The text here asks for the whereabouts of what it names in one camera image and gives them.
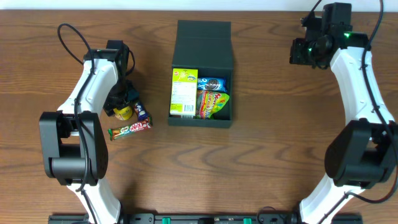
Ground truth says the yellow round candy tub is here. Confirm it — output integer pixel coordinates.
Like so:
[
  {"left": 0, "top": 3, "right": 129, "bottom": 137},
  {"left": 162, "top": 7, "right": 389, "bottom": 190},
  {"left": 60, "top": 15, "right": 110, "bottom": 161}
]
[{"left": 113, "top": 106, "right": 133, "bottom": 121}]

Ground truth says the purple Dairy Milk bar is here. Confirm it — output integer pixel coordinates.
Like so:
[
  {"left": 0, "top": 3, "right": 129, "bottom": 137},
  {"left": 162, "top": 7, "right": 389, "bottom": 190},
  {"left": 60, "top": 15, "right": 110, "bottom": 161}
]
[{"left": 133, "top": 101, "right": 149, "bottom": 121}]

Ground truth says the red KitKat bar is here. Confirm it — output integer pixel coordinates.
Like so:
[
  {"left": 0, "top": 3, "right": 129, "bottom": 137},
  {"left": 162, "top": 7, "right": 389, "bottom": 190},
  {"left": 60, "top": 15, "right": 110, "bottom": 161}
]
[{"left": 108, "top": 117, "right": 152, "bottom": 141}]

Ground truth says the green yellow snack box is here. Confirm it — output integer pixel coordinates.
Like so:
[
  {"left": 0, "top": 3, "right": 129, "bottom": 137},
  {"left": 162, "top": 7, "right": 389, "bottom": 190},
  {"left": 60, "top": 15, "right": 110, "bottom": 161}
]
[{"left": 169, "top": 68, "right": 198, "bottom": 118}]

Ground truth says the colourful gummy candy bag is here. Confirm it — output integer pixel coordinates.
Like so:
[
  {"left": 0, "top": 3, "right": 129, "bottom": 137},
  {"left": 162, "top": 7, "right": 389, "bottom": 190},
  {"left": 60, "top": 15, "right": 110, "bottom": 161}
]
[{"left": 195, "top": 90, "right": 229, "bottom": 119}]

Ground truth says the blue Oreo cookie pack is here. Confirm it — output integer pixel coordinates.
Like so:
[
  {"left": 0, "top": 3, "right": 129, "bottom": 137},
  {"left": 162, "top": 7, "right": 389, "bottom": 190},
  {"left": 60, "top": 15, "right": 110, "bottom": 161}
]
[{"left": 197, "top": 77, "right": 227, "bottom": 93}]

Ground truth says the black box with lid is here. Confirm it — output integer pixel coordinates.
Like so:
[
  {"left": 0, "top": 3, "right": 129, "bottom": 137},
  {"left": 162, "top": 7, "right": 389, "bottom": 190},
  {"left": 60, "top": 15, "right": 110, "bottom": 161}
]
[{"left": 168, "top": 20, "right": 234, "bottom": 128}]

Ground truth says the brown white snack box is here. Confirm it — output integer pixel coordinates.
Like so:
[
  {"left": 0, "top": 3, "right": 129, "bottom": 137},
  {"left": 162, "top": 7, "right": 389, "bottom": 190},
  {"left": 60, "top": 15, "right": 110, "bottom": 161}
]
[{"left": 181, "top": 115, "right": 195, "bottom": 119}]

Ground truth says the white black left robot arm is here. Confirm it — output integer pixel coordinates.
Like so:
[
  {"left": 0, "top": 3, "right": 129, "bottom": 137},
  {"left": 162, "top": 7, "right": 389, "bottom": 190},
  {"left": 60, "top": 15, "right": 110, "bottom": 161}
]
[{"left": 39, "top": 40, "right": 139, "bottom": 223}]

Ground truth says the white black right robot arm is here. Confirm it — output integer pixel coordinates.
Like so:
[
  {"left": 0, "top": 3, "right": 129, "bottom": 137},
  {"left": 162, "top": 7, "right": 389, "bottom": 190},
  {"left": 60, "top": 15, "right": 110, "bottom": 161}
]
[{"left": 284, "top": 2, "right": 397, "bottom": 223}]

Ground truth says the black mounting rail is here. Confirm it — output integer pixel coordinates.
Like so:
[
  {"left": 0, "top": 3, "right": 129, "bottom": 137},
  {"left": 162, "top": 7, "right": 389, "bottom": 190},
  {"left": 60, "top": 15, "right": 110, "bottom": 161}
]
[{"left": 47, "top": 212, "right": 363, "bottom": 224}]

